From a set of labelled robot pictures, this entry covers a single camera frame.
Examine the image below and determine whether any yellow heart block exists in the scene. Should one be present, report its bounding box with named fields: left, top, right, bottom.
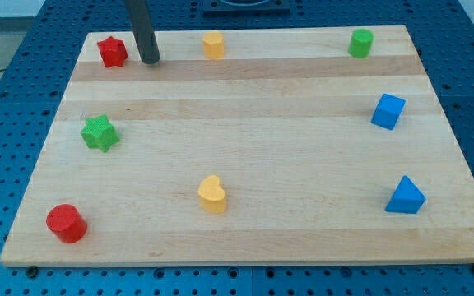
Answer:
left=197, top=175, right=227, bottom=214

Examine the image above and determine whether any green star block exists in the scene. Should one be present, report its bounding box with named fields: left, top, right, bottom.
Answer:
left=81, top=114, right=120, bottom=152

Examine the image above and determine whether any blue cube block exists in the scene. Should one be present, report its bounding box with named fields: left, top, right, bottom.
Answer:
left=371, top=94, right=406, bottom=131

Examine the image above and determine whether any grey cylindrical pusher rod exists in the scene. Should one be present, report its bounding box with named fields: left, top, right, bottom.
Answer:
left=124, top=0, right=160, bottom=65

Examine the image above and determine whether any red star block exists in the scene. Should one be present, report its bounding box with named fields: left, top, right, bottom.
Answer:
left=97, top=36, right=128, bottom=67

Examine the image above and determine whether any green cylinder block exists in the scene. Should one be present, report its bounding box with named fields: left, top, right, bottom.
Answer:
left=348, top=29, right=374, bottom=58

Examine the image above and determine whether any blue triangle block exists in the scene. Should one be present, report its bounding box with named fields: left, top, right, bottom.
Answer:
left=384, top=176, right=427, bottom=214

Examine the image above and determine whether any red cylinder block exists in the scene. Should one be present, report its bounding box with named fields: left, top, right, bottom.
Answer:
left=46, top=204, right=88, bottom=243

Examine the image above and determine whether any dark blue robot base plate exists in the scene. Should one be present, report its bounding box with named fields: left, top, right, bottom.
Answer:
left=202, top=0, right=290, bottom=16

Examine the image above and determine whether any yellow pentagon block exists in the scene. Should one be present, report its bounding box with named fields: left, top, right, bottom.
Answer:
left=202, top=30, right=225, bottom=60

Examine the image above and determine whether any wooden board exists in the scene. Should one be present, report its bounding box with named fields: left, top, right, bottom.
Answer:
left=0, top=25, right=474, bottom=267

